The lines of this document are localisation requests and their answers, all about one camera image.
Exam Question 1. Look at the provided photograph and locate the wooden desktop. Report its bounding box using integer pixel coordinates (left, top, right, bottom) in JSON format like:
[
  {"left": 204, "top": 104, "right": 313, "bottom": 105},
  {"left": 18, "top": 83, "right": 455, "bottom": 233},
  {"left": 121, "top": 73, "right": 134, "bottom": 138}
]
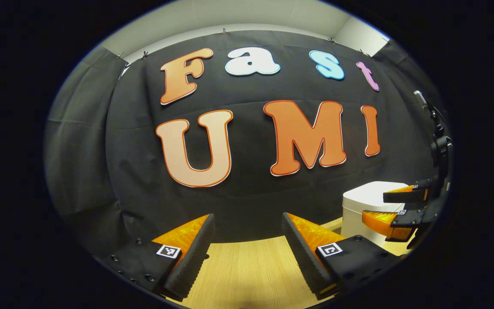
[{"left": 168, "top": 217, "right": 408, "bottom": 309}]

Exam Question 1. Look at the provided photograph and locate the white desktop garbage bin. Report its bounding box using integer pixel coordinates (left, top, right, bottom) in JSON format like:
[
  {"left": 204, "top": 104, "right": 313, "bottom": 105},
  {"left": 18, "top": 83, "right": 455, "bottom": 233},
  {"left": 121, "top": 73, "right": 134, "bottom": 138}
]
[{"left": 341, "top": 181, "right": 410, "bottom": 249}]

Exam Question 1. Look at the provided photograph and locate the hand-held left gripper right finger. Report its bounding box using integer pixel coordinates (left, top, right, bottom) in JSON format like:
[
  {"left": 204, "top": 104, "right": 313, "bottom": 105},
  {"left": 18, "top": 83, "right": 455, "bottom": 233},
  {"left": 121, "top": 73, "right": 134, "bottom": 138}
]
[{"left": 281, "top": 212, "right": 402, "bottom": 301}]

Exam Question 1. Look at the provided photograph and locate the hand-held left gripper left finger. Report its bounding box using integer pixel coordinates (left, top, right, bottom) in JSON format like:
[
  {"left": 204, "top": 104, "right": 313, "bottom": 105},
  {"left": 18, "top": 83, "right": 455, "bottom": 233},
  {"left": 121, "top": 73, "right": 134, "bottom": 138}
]
[{"left": 97, "top": 213, "right": 216, "bottom": 302}]

